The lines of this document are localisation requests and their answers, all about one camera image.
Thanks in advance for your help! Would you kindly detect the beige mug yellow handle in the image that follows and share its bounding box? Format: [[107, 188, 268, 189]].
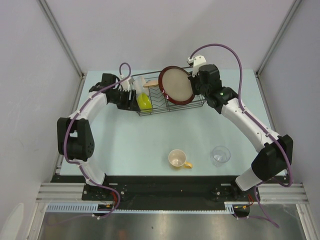
[[168, 149, 193, 169]]

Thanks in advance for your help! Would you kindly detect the aluminium frame post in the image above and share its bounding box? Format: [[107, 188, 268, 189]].
[[36, 0, 84, 79], [257, 0, 302, 76]]

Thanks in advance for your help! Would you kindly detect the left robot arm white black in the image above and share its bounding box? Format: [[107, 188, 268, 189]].
[[57, 73, 140, 200]]

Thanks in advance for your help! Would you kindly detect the right aluminium frame post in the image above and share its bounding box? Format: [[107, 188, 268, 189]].
[[257, 0, 302, 76]]

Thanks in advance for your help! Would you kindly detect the aluminium front rail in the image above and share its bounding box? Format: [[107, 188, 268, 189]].
[[36, 183, 309, 204]]

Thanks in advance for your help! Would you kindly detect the red rimmed round plate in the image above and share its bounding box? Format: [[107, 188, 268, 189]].
[[158, 65, 195, 106]]

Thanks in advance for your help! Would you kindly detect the dark wire dish rack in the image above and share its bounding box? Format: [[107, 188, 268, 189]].
[[132, 70, 206, 117]]

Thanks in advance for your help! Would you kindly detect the yellow green bowl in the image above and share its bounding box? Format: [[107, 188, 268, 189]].
[[137, 93, 153, 113]]

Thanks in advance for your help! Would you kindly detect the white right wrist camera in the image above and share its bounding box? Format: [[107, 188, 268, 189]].
[[187, 55, 207, 77]]

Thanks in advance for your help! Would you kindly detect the left aluminium frame post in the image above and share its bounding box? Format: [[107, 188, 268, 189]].
[[36, 0, 84, 79]]

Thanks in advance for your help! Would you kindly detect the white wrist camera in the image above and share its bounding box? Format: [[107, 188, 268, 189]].
[[187, 55, 207, 77], [120, 76, 134, 91]]

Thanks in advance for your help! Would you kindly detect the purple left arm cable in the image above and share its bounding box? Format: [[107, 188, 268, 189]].
[[63, 62, 131, 221]]

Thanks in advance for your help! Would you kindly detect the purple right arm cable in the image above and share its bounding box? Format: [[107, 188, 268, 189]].
[[189, 43, 294, 229]]

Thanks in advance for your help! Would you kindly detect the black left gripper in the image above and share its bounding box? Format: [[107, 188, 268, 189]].
[[109, 88, 140, 112]]

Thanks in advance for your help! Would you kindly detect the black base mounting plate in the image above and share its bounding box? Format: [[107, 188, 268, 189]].
[[51, 175, 285, 209]]

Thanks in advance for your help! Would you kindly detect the white bowl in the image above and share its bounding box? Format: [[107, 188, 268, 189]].
[[133, 76, 148, 95]]

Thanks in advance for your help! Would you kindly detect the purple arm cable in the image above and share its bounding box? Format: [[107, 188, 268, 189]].
[[189, 43, 294, 229], [63, 62, 131, 221]]

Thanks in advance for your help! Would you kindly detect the clear plastic cup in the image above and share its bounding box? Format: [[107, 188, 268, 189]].
[[211, 146, 231, 167]]

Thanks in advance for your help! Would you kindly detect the white slotted cable duct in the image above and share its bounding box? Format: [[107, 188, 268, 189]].
[[46, 202, 251, 214]]

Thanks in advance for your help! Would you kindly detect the beige bird pattern plate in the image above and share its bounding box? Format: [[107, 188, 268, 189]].
[[143, 80, 159, 88]]

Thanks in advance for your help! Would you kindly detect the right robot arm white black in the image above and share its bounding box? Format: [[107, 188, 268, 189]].
[[189, 64, 293, 201]]

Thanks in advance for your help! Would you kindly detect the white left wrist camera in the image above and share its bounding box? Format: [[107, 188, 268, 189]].
[[120, 76, 134, 91]]

